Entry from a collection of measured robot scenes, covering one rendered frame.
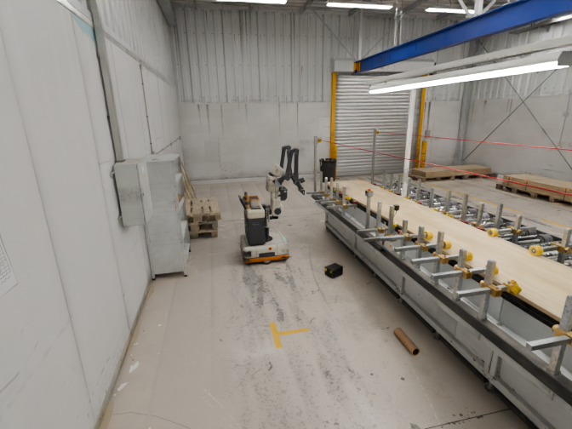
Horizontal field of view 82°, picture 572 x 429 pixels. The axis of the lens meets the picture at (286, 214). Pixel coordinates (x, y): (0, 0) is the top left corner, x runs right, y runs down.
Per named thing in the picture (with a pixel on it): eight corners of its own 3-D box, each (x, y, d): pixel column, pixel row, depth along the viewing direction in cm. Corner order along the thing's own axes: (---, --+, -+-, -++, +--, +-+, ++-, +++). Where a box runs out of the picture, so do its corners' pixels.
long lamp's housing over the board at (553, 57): (557, 65, 188) (560, 50, 186) (368, 93, 413) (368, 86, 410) (574, 65, 191) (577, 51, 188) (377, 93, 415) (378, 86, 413)
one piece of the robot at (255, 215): (248, 254, 464) (245, 197, 440) (244, 240, 515) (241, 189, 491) (271, 252, 471) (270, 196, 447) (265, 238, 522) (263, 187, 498)
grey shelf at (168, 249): (151, 280, 431) (134, 162, 386) (162, 253, 515) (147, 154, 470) (187, 276, 440) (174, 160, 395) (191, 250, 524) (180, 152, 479)
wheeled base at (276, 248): (243, 265, 463) (243, 248, 455) (240, 248, 522) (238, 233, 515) (289, 260, 476) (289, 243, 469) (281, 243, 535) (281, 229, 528)
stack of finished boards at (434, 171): (490, 173, 1055) (491, 168, 1050) (426, 177, 1000) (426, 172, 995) (472, 169, 1126) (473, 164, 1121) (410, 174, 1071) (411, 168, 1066)
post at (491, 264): (480, 325, 223) (492, 261, 209) (476, 323, 226) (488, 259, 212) (484, 324, 224) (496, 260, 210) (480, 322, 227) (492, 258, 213)
